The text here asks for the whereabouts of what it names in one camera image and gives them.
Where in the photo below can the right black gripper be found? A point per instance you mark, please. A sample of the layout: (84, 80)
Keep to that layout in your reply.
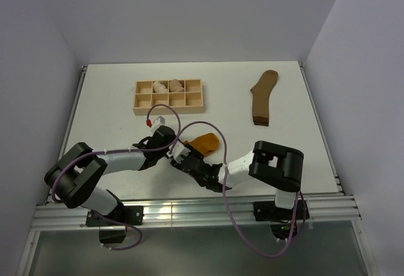
(193, 152)

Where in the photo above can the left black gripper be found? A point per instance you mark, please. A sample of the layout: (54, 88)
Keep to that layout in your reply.
(173, 138)

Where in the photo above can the mustard yellow sock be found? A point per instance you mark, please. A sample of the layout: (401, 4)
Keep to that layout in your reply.
(205, 144)

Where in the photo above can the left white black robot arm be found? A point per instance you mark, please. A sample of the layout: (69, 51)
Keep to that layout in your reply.
(75, 176)

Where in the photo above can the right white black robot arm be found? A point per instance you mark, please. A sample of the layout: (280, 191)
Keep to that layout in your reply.
(275, 165)

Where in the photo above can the wooden compartment tray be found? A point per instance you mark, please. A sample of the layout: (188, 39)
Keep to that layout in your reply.
(190, 101)

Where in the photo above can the beige rolled sock left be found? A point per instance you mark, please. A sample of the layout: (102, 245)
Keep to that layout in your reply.
(159, 87)

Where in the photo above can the beige rolled sock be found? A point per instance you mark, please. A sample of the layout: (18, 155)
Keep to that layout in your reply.
(159, 87)
(175, 86)

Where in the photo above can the beige rolled sock right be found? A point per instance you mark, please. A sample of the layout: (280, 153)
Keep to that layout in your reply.
(175, 86)

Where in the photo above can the brown sock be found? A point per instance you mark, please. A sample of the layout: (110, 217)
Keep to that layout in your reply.
(261, 97)

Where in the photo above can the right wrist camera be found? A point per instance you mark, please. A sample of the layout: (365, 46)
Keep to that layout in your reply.
(178, 152)

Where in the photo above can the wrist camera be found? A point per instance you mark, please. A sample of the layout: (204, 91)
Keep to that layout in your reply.
(156, 123)
(178, 152)

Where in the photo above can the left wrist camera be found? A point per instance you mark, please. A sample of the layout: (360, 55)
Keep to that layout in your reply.
(156, 123)

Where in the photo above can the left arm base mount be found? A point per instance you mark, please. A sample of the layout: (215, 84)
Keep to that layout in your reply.
(127, 216)

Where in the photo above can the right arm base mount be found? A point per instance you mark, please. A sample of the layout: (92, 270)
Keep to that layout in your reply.
(280, 219)

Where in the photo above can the aluminium rail frame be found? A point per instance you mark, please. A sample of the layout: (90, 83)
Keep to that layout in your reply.
(104, 119)

